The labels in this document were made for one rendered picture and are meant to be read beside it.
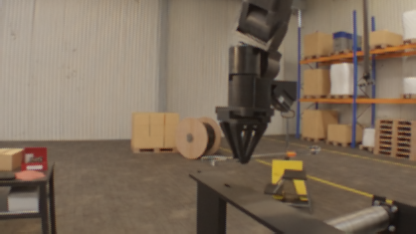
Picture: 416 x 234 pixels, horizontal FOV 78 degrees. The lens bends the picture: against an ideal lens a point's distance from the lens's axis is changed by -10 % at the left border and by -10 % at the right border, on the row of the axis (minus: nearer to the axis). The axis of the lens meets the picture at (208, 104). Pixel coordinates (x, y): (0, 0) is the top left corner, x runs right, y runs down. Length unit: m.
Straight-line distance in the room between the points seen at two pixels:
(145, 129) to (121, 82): 3.11
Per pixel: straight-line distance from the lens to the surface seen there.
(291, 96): 0.55
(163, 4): 10.93
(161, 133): 7.69
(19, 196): 2.59
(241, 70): 0.49
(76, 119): 10.19
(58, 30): 10.44
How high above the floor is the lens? 1.37
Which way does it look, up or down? level
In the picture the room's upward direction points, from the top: 1 degrees clockwise
